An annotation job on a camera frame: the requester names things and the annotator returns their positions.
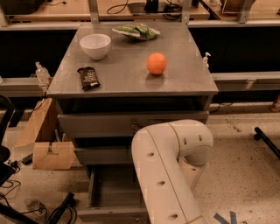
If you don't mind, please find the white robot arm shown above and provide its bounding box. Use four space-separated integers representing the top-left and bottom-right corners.
131 120 214 224

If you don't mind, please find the black office chair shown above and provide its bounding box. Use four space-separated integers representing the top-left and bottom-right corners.
0 95 15 186

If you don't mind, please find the grey drawer cabinet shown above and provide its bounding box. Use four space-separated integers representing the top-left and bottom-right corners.
46 22 219 176

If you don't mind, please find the grey middle drawer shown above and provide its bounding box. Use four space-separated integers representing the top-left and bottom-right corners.
74 147 132 165

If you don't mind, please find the grey top drawer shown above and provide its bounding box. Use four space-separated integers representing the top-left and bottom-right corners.
58 111 209 138

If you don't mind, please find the cardboard box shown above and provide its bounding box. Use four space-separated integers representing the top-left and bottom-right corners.
15 98 76 170

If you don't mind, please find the grey drawer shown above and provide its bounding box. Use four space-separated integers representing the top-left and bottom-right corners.
78 164 150 224
74 147 132 165
58 111 209 138

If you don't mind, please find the white bowl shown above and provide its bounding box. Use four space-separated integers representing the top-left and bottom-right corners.
80 34 111 60

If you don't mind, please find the clear sanitizer bottle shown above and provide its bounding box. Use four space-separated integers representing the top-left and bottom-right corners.
35 62 51 84

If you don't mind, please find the black chair base leg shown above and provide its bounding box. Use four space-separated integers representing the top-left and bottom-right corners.
254 127 280 159

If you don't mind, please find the small white pump bottle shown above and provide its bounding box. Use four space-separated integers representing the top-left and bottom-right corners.
203 52 211 68

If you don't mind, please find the black snack bar wrapper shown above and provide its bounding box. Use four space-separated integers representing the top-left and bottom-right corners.
77 66 100 91

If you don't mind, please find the grey bottom drawer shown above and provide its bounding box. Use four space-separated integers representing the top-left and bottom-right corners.
78 164 150 224

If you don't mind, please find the green chip bag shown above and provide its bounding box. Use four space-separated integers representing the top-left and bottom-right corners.
112 24 160 41

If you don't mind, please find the black power strip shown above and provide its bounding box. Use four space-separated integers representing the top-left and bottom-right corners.
47 192 76 224

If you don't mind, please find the orange fruit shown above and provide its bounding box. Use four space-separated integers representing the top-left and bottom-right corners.
146 52 167 75

